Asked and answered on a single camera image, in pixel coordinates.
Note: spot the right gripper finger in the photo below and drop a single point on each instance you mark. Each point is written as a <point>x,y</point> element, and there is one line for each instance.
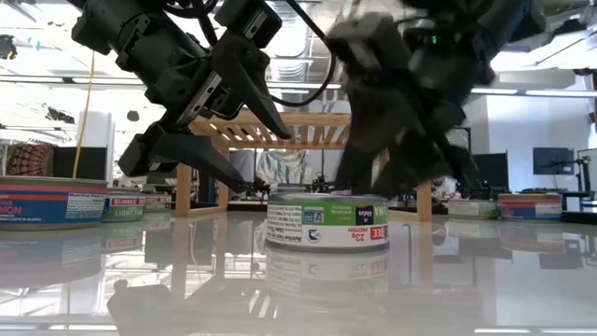
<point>359,149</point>
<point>424,163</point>

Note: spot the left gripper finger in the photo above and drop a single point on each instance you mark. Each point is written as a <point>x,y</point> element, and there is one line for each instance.
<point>252,88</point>
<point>196,156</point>

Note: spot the salmon can blue red label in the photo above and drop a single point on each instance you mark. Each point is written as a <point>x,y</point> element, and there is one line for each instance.
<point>529,207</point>
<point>42,205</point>

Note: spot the black background robot arm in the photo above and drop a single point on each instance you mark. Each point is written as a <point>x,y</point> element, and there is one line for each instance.
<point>324,184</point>
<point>259,187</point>

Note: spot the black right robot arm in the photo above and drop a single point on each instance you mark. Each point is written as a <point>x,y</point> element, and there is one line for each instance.
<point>490,28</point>

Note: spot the wooden slatted shelf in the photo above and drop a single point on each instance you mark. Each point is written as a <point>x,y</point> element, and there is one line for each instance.
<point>317,119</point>

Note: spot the black screen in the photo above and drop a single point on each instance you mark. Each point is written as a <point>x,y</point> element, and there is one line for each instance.
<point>492,170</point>

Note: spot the teal patterned cloth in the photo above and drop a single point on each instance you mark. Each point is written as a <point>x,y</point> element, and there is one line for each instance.
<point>284,168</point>

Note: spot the ceiling light strip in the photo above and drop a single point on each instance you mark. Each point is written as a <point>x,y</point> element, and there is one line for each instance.
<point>109,80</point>
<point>562,93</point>
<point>494,90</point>

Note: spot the black panel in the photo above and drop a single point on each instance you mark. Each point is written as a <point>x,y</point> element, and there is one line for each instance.
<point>79,163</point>

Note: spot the black stand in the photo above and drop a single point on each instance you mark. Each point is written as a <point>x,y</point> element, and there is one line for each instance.
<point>583,161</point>

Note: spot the red patterned cloth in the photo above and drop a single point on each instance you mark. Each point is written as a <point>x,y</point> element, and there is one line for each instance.
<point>30,158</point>

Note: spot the black ceiling device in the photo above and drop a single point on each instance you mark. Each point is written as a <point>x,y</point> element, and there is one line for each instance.
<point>5,46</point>

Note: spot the silver ventilation duct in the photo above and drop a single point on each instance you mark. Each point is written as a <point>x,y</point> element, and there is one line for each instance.
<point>291,65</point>

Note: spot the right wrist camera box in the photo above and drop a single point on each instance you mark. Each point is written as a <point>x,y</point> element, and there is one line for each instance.
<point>368,37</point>

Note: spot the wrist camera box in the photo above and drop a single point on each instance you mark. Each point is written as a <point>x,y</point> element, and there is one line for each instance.
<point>252,18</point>
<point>368,37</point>

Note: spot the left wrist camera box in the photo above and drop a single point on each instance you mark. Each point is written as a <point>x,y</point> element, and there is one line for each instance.
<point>252,18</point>

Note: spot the dark wall monitor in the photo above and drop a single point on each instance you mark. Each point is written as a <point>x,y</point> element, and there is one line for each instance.
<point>553,161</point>

